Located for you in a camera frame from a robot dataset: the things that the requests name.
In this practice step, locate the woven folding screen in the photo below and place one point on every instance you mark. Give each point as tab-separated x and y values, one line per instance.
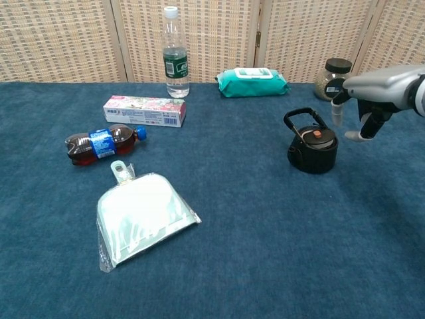
66	40

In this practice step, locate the blue table cloth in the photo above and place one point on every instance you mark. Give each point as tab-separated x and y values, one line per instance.
232	232

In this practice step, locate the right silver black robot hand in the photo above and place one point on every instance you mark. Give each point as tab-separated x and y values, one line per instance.
378	86

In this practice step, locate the cola bottle blue cap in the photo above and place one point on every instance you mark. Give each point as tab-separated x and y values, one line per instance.
103	143

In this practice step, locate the pale green dustpan in plastic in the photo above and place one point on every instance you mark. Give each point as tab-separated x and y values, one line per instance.
139	212

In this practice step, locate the glass jar black lid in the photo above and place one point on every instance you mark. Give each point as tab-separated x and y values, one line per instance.
327	81

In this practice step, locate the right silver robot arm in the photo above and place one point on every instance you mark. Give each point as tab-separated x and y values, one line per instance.
419	96

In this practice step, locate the floral toothpaste box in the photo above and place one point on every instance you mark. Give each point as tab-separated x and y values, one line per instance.
146	111

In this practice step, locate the clear water bottle green label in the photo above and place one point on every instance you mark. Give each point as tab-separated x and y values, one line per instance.
176	66

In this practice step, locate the black kettle lid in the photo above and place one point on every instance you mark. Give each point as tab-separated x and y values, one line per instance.
318	141

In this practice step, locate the teal wet wipes pack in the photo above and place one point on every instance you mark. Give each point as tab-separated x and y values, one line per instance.
252	84

